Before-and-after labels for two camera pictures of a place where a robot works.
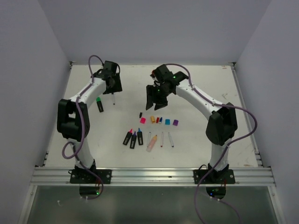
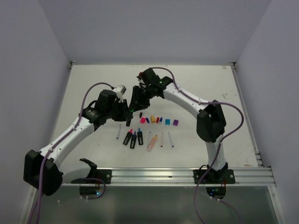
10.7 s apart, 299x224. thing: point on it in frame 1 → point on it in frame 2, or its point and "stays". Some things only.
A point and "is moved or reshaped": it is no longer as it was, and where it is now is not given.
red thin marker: [161, 139] stays
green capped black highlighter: [99, 104] is moved or reshaped
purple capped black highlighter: [133, 140] stays
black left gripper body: [117, 87] → [116, 112]
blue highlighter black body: [139, 134] stays
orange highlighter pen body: [151, 143] stays
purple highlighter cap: [175, 122] stays
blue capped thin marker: [113, 100] is moved or reshaped
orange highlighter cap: [153, 119] stays
